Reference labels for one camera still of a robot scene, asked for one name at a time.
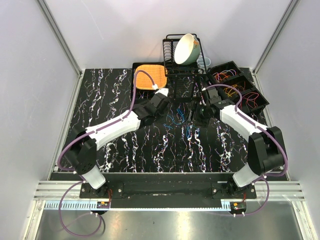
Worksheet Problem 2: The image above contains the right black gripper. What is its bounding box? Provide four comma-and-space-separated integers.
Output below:
183, 100, 211, 128

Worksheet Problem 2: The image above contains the yellow cable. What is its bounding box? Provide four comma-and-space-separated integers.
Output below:
223, 84, 247, 98

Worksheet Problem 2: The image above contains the blue cable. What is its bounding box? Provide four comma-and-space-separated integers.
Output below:
162, 108, 198, 138

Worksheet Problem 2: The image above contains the orange cable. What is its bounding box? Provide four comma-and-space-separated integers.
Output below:
213, 69, 237, 83

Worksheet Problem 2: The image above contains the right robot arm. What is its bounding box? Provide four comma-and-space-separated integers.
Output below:
192, 84, 288, 199

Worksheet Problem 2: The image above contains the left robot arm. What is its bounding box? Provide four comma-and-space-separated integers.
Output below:
64, 88, 170, 198

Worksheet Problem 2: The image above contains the orange woven basket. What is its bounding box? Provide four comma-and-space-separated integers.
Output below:
134, 64, 168, 91

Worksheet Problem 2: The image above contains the black tray rack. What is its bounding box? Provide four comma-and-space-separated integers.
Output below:
130, 62, 205, 104

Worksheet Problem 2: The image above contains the black compartment bin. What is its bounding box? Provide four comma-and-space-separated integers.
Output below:
207, 61, 269, 115

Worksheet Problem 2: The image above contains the clear plastic cup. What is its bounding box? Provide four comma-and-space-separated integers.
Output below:
196, 56, 212, 73

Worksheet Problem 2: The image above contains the cream ceramic bowl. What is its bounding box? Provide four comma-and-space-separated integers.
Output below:
174, 33, 201, 65

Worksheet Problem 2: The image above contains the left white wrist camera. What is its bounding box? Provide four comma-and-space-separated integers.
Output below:
155, 88, 169, 97

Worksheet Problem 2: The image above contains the black wire dish rack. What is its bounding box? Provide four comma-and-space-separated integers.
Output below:
162, 33, 207, 77

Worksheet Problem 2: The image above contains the left aluminium frame post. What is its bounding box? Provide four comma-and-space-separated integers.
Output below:
34, 0, 84, 78

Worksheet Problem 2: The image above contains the aluminium frame post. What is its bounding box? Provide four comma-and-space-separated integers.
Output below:
253, 0, 301, 75
34, 0, 84, 78

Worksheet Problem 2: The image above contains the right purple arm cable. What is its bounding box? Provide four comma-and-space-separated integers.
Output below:
202, 83, 290, 217

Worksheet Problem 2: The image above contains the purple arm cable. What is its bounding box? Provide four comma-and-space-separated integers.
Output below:
202, 83, 290, 217
56, 69, 160, 237

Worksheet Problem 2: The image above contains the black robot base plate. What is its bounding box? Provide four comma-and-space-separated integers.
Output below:
49, 171, 288, 200

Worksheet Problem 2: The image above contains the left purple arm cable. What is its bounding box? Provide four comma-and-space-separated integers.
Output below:
56, 69, 160, 237

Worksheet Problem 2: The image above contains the slotted cable duct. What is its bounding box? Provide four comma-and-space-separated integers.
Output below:
44, 199, 247, 212

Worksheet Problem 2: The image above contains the right aluminium frame post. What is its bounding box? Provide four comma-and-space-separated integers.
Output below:
253, 0, 301, 75

